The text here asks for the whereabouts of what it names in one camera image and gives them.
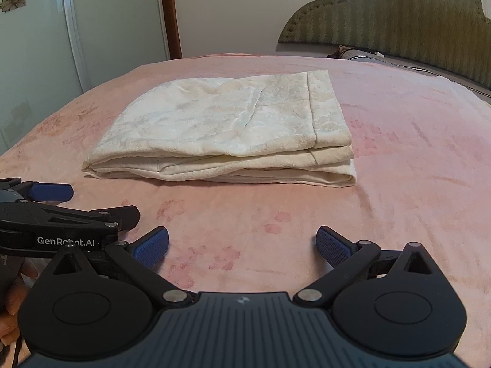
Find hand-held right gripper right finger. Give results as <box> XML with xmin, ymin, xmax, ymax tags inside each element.
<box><xmin>293</xmin><ymin>226</ymin><xmax>443</xmax><ymax>309</ymax></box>

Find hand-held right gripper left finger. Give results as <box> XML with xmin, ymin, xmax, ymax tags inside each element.
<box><xmin>49</xmin><ymin>225</ymin><xmax>199</xmax><ymax>308</ymax></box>

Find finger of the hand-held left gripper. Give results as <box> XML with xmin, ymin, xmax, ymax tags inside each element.
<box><xmin>0</xmin><ymin>177</ymin><xmax>75</xmax><ymax>203</ymax></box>
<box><xmin>41</xmin><ymin>205</ymin><xmax>141</xmax><ymax>235</ymax></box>

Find cream pants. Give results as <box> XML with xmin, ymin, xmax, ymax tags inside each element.
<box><xmin>82</xmin><ymin>70</ymin><xmax>357</xmax><ymax>189</ymax></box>

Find person's left hand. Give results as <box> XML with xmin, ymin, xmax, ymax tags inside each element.
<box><xmin>0</xmin><ymin>263</ymin><xmax>41</xmax><ymax>351</ymax></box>

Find pink blanket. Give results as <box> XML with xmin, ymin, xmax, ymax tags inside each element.
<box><xmin>0</xmin><ymin>52</ymin><xmax>491</xmax><ymax>307</ymax></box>

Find frosted glass wardrobe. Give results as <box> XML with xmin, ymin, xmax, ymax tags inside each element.
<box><xmin>0</xmin><ymin>0</ymin><xmax>171</xmax><ymax>151</ymax></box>

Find grey striped mattress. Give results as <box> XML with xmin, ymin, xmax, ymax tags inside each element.
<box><xmin>328</xmin><ymin>45</ymin><xmax>491</xmax><ymax>105</ymax></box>

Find olive green padded headboard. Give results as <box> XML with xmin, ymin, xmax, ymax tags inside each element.
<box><xmin>277</xmin><ymin>0</ymin><xmax>491</xmax><ymax>90</ymax></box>

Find brown wooden wardrobe frame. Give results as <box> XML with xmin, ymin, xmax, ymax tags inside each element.
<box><xmin>158</xmin><ymin>0</ymin><xmax>183</xmax><ymax>61</ymax></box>

